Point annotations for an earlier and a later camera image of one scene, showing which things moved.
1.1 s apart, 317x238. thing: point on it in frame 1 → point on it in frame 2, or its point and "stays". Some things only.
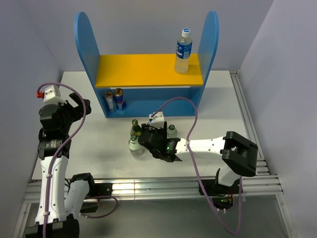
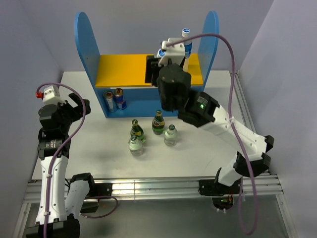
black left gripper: [77, 111] stays
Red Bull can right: [120, 101] stays
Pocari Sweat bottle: [184, 49] stays
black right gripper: [163, 131] → [152, 69]
